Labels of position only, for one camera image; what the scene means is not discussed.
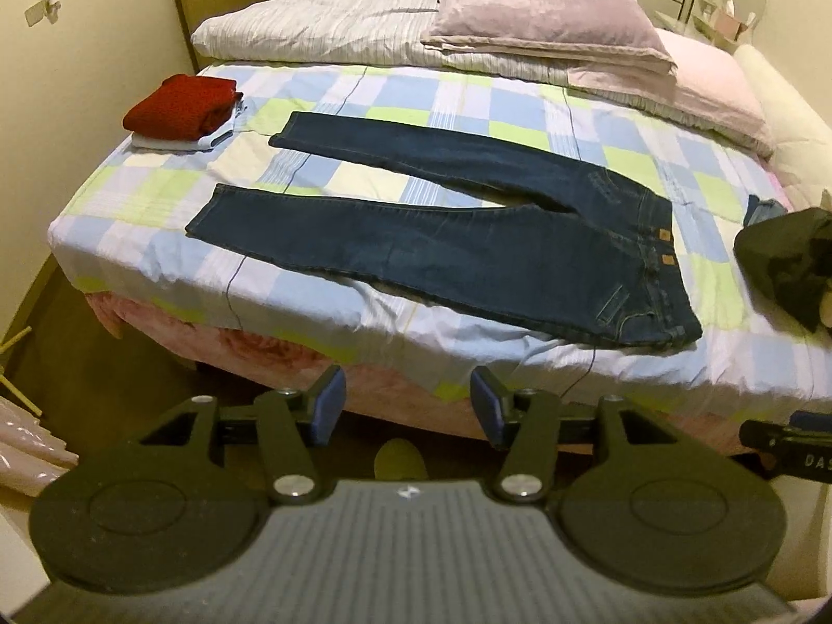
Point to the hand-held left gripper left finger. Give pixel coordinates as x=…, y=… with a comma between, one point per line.
x=328, y=403

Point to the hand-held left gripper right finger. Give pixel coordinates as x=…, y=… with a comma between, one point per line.
x=487, y=409

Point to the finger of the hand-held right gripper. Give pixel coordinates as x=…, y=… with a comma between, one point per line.
x=764, y=439

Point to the dark blue jeans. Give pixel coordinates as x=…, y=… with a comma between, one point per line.
x=455, y=240

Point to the yellow slipper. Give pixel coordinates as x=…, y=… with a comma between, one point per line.
x=400, y=461

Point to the beige plush toy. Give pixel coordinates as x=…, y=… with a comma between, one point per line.
x=826, y=313

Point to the black cloth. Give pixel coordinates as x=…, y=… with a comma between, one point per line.
x=786, y=260

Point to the pink plastic bag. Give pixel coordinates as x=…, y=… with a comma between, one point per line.
x=32, y=448

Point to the white folded garment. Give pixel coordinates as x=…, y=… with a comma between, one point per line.
x=169, y=145

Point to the cream padded headboard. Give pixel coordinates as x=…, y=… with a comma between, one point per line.
x=799, y=130

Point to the checked bed sheet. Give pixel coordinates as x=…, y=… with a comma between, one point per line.
x=390, y=97

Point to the red folded sweater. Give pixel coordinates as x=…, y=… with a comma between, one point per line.
x=175, y=107

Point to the pink pillow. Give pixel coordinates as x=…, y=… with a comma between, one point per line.
x=708, y=78

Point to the white striped duvet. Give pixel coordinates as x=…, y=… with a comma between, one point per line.
x=312, y=32

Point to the mauve velvet pillow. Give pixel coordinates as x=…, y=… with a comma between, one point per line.
x=552, y=23

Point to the room door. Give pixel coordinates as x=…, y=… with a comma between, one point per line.
x=214, y=0

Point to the pink tissue box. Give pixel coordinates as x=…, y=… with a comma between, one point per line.
x=731, y=21

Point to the wooden stick frame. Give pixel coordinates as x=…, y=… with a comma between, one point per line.
x=23, y=396

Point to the wall switch plate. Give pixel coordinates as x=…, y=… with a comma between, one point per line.
x=39, y=11

